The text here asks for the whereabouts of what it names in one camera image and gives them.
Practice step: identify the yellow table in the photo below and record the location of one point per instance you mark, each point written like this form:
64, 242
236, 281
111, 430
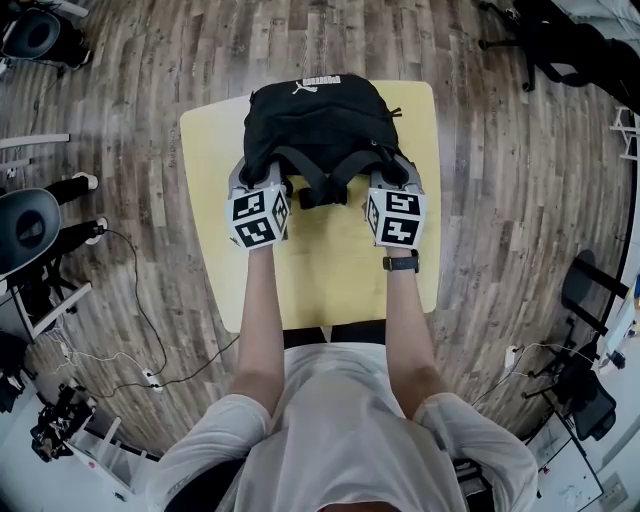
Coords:
325, 270

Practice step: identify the white desk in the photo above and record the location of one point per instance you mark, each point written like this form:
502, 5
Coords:
627, 320
575, 465

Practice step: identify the black office chair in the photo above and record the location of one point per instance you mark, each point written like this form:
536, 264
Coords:
575, 55
590, 405

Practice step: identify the person's white shirt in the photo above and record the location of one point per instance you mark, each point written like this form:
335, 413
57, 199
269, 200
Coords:
345, 430

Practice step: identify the person's left forearm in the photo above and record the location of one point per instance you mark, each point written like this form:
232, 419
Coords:
260, 320

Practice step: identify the black backpack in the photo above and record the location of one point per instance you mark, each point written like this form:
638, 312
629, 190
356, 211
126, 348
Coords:
320, 125

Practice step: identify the black round stool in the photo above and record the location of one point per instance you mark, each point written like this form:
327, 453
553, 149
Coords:
580, 285

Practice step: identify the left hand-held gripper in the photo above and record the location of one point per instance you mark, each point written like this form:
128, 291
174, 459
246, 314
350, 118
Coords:
255, 220

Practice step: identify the black wristwatch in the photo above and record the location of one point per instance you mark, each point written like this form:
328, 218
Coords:
400, 262

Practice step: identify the black floor equipment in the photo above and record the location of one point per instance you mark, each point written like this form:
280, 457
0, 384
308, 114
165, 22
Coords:
60, 425

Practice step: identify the white power strip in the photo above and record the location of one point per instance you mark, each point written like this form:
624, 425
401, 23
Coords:
151, 381

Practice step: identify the white table frame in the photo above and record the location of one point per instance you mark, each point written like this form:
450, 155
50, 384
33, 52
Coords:
60, 305

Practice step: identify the white power adapter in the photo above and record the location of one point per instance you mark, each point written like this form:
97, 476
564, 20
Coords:
511, 357

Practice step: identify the white table beam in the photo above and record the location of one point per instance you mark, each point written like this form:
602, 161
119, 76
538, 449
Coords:
35, 141

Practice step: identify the white rack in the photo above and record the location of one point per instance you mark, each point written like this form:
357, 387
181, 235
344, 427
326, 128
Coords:
105, 450

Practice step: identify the person's right forearm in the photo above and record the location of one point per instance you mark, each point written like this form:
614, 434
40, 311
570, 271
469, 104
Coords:
407, 320

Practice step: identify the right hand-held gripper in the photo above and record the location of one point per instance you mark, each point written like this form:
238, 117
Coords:
397, 220

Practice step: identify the person's dark trousers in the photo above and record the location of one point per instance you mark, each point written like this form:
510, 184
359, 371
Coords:
350, 336

